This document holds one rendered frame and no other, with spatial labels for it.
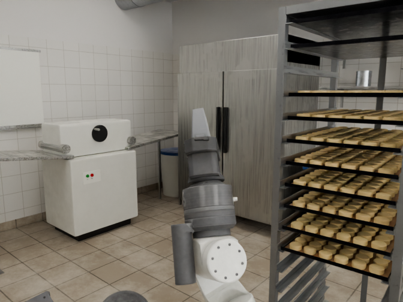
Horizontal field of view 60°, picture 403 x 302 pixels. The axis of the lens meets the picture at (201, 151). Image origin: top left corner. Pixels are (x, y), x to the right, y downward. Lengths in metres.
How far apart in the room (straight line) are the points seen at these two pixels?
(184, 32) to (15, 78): 2.49
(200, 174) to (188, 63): 3.68
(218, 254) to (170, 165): 4.49
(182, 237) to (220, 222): 0.07
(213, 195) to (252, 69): 3.10
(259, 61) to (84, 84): 2.24
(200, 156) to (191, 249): 0.15
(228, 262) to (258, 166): 3.11
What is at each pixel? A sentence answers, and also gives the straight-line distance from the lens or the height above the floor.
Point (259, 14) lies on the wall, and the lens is 4.75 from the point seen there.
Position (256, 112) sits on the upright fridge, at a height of 1.31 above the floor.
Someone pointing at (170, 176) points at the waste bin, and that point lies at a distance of 5.06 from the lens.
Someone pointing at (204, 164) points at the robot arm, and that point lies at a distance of 0.58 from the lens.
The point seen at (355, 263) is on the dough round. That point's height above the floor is 0.88.
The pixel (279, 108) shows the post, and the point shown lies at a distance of 1.40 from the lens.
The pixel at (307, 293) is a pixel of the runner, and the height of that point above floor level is 0.50.
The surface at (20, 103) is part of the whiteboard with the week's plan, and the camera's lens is 4.32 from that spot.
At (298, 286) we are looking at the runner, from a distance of 1.85.
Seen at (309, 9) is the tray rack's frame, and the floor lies 1.79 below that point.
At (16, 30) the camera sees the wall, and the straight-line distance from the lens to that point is 4.40.
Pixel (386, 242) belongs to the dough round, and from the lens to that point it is 1.48.
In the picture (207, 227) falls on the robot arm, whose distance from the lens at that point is 0.57.
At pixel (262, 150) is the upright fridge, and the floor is 0.93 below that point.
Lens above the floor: 1.50
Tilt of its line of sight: 10 degrees down
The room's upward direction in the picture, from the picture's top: straight up
